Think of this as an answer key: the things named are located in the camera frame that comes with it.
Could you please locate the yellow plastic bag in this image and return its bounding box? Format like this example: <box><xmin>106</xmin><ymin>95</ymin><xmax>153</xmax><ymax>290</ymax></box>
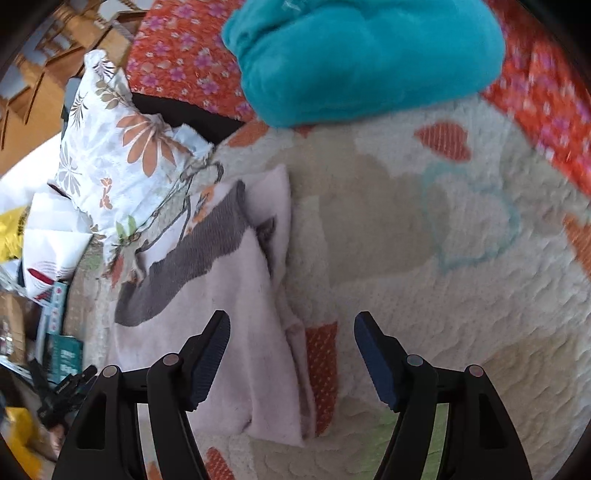
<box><xmin>0</xmin><ymin>207</ymin><xmax>29</xmax><ymax>264</ymax></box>

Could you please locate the teal fleece cloth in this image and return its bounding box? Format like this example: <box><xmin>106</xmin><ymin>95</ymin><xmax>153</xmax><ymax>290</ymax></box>
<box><xmin>222</xmin><ymin>0</ymin><xmax>505</xmax><ymax>130</ymax></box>

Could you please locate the white plastic bag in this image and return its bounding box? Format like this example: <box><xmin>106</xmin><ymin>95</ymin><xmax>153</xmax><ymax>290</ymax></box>
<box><xmin>22</xmin><ymin>191</ymin><xmax>93</xmax><ymax>301</ymax></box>

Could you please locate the red floral bedsheet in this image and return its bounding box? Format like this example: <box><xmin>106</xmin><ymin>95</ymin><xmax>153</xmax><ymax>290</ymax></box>
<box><xmin>126</xmin><ymin>0</ymin><xmax>591</xmax><ymax>183</ymax></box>

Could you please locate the white floral pillow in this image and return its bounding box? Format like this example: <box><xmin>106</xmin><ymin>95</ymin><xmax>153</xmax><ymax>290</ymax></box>
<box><xmin>54</xmin><ymin>50</ymin><xmax>215</xmax><ymax>259</ymax></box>

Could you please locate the wooden furniture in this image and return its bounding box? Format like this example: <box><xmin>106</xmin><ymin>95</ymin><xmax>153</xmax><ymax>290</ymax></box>
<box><xmin>0</xmin><ymin>0</ymin><xmax>148</xmax><ymax>178</ymax></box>

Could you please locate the pale pink and grey garment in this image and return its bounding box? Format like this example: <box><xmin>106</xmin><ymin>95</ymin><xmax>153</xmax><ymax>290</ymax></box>
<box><xmin>110</xmin><ymin>165</ymin><xmax>319</xmax><ymax>448</ymax></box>

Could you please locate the black cloth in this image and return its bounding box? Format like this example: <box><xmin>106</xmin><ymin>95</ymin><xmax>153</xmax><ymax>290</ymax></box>
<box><xmin>131</xmin><ymin>92</ymin><xmax>247</xmax><ymax>145</ymax></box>

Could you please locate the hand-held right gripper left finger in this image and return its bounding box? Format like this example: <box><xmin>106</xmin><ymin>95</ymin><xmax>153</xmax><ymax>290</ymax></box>
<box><xmin>52</xmin><ymin>311</ymin><xmax>231</xmax><ymax>480</ymax></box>

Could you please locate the teal box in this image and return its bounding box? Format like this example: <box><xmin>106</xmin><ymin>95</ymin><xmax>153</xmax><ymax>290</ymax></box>
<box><xmin>44</xmin><ymin>335</ymin><xmax>86</xmax><ymax>384</ymax></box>

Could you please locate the cream patterned blanket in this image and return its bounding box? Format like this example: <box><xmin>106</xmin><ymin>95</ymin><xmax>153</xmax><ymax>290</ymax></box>
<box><xmin>69</xmin><ymin>95</ymin><xmax>591</xmax><ymax>480</ymax></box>

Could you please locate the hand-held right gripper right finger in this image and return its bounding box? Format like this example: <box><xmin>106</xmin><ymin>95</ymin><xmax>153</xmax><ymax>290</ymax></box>
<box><xmin>354</xmin><ymin>311</ymin><xmax>534</xmax><ymax>480</ymax></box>

